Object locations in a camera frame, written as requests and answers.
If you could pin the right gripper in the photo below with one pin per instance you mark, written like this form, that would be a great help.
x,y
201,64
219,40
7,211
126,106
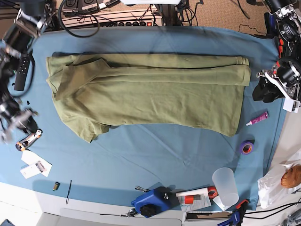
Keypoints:
x,y
22,120

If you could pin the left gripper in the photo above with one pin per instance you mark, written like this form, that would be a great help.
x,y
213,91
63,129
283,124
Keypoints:
x,y
280,82

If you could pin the olive green t-shirt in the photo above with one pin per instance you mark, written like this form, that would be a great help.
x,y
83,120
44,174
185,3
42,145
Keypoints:
x,y
92,92

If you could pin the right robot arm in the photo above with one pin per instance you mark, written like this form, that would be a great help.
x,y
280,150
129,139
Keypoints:
x,y
15,56

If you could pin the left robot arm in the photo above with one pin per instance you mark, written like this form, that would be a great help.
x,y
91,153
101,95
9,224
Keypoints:
x,y
288,26

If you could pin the orange utility knife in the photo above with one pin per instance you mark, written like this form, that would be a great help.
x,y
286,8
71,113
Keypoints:
x,y
25,143

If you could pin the pink glue tube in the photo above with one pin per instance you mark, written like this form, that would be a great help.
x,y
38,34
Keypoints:
x,y
258,119

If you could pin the white paper cards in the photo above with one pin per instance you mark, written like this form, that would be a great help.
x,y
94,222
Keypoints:
x,y
35,165

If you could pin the orange black tool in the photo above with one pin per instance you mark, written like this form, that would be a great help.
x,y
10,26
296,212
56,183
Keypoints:
x,y
282,46

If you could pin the purple tape roll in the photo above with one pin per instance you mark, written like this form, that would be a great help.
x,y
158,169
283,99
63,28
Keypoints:
x,y
246,147

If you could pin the small green battery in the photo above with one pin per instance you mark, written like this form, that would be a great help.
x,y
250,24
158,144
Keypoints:
x,y
56,186

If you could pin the black remote control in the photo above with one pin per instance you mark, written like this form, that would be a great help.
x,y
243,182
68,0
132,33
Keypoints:
x,y
22,71

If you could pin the black tweezers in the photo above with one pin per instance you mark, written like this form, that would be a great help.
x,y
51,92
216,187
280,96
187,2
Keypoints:
x,y
68,193

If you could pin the translucent plastic cup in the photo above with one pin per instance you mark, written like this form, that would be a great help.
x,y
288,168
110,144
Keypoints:
x,y
224,181

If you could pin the white plastic bag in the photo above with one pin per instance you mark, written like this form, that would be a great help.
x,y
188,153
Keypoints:
x,y
281,180

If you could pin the blue table cloth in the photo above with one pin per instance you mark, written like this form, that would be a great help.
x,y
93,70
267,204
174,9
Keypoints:
x,y
108,169

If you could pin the orange tape roll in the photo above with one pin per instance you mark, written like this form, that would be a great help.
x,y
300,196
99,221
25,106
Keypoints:
x,y
212,192

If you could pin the blue clamp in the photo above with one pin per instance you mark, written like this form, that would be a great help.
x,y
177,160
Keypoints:
x,y
236,218

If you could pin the blue plastic box device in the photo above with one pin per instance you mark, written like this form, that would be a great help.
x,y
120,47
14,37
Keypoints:
x,y
153,202

